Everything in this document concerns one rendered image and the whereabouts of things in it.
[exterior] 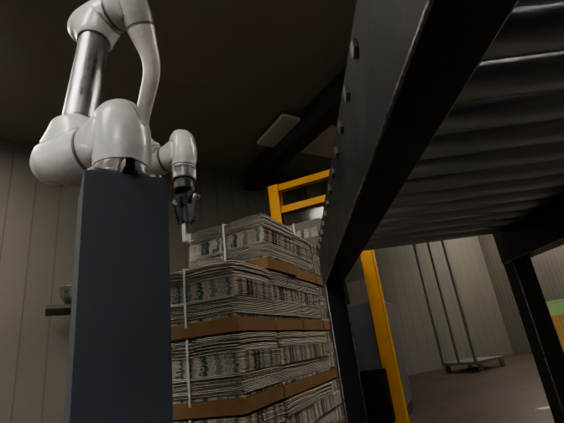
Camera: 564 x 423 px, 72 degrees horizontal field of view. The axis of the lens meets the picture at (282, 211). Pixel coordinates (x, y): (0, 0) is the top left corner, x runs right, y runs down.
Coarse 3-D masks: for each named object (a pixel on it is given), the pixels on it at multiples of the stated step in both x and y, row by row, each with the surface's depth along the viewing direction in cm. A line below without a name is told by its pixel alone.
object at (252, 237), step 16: (240, 224) 160; (256, 224) 156; (272, 224) 162; (240, 240) 157; (256, 240) 154; (272, 240) 160; (288, 240) 174; (240, 256) 155; (256, 256) 152; (272, 256) 155; (288, 256) 170
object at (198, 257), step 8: (200, 232) 168; (208, 232) 166; (216, 232) 164; (192, 240) 168; (200, 240) 167; (208, 240) 165; (216, 240) 163; (192, 248) 167; (200, 248) 166; (208, 248) 164; (216, 248) 162; (192, 256) 166; (200, 256) 164; (208, 256) 162; (216, 256) 160; (192, 264) 164; (200, 264) 162
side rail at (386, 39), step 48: (384, 0) 26; (432, 0) 19; (480, 0) 19; (384, 48) 27; (432, 48) 22; (480, 48) 23; (384, 96) 28; (432, 96) 27; (336, 144) 54; (384, 144) 33; (336, 192) 60; (384, 192) 43; (336, 240) 67
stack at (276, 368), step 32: (192, 288) 128; (224, 288) 122; (256, 288) 135; (288, 288) 164; (320, 288) 206; (192, 320) 124; (320, 320) 192; (192, 352) 121; (224, 352) 116; (256, 352) 123; (288, 352) 145; (320, 352) 178; (192, 384) 118; (224, 384) 114; (256, 384) 119; (320, 384) 174; (224, 416) 113; (256, 416) 116; (288, 416) 133; (320, 416) 160
